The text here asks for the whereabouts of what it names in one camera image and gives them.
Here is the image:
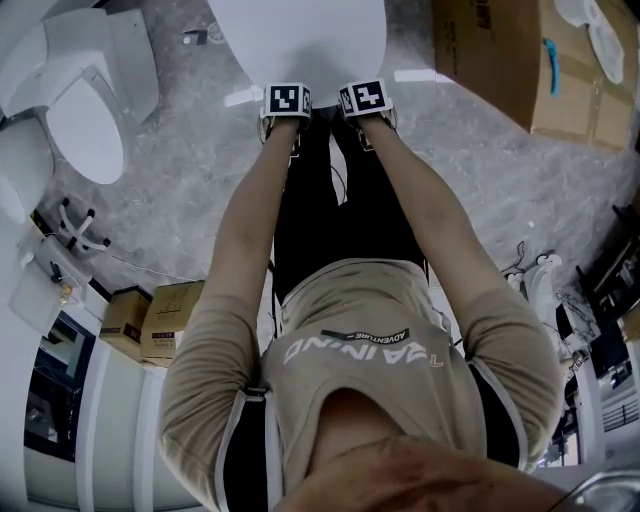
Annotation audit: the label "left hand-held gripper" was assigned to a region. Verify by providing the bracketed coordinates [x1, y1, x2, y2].
[258, 82, 315, 134]

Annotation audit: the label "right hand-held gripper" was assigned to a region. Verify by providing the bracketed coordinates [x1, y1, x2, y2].
[337, 78, 392, 120]

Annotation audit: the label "person's left forearm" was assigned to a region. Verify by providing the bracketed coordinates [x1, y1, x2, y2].
[204, 119, 301, 311]

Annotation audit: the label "person's right forearm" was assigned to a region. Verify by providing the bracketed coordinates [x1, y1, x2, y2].
[358, 117, 501, 301]

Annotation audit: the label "white toilet with tall tank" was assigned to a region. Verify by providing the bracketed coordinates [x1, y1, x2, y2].
[0, 0, 161, 186]

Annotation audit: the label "black trousers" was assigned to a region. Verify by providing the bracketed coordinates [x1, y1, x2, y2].
[272, 107, 431, 306]

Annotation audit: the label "large cardboard box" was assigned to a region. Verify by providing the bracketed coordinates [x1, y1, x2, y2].
[430, 0, 640, 154]

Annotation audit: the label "white office chair base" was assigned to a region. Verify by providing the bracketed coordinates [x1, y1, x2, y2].
[58, 197, 112, 254]

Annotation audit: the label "white oval pad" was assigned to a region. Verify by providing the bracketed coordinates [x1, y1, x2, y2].
[587, 9, 626, 85]

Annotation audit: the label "cardboard box with printed lines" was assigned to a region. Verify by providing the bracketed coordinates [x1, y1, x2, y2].
[139, 279, 206, 370]

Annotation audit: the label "small cardboard box dark label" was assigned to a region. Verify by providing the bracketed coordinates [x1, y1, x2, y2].
[98, 285, 154, 347]

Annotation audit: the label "beige t-shirt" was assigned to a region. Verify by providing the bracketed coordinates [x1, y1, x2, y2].
[158, 257, 564, 512]

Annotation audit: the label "marble pattern sample board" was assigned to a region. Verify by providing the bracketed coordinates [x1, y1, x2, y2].
[554, 284, 601, 361]

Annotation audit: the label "white square panel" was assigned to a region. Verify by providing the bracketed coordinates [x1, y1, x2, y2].
[8, 259, 66, 337]

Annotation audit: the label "black grey-edged harness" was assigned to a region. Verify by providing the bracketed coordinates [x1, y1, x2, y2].
[214, 362, 529, 512]

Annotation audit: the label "person's neck and face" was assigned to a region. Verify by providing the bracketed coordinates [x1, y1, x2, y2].
[284, 387, 566, 512]

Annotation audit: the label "blue handled brush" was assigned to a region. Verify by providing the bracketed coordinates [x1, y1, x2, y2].
[542, 37, 561, 97]

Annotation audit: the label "dark window with white frame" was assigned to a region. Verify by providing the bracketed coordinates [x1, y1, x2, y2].
[24, 312, 96, 461]

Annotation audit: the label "grey head mount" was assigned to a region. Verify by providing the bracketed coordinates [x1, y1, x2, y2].
[564, 467, 640, 512]

